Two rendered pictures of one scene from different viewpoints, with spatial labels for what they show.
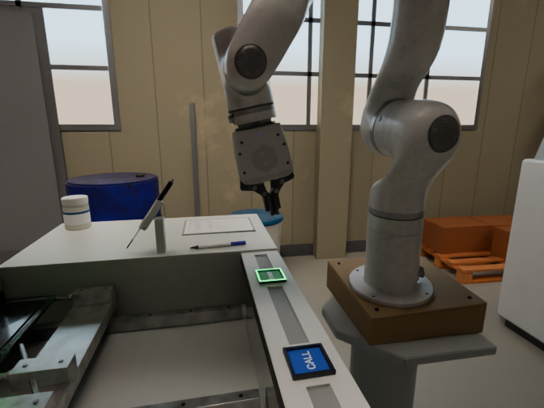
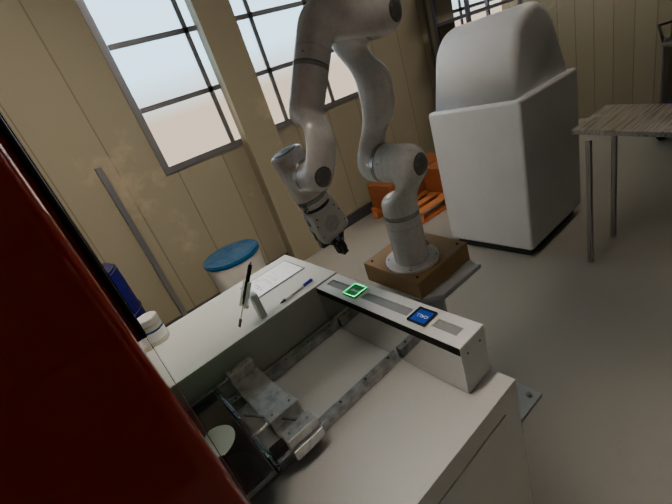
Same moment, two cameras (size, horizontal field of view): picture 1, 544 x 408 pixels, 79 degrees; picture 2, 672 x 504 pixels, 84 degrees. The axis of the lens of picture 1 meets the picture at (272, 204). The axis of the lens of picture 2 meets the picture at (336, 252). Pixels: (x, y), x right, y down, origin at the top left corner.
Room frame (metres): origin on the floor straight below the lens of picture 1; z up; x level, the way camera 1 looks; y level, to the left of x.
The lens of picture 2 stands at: (-0.28, 0.35, 1.56)
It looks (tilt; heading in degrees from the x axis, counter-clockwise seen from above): 25 degrees down; 340
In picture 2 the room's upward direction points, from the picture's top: 19 degrees counter-clockwise
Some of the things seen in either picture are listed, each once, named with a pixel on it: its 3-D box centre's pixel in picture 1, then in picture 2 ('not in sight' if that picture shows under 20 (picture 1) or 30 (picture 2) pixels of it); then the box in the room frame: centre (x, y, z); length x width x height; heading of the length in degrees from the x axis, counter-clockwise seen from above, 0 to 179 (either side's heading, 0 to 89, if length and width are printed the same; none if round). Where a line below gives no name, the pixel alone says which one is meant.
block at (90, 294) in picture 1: (94, 295); (240, 369); (0.68, 0.40, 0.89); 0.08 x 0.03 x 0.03; 101
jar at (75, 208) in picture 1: (76, 212); (152, 328); (0.97, 0.59, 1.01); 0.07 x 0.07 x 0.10
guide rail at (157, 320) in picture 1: (129, 322); (275, 372); (0.66, 0.32, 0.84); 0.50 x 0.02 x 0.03; 101
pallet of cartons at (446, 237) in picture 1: (489, 245); (424, 185); (2.93, -2.03, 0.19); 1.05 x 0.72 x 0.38; 100
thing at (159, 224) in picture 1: (152, 225); (249, 301); (0.77, 0.29, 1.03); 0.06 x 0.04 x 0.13; 101
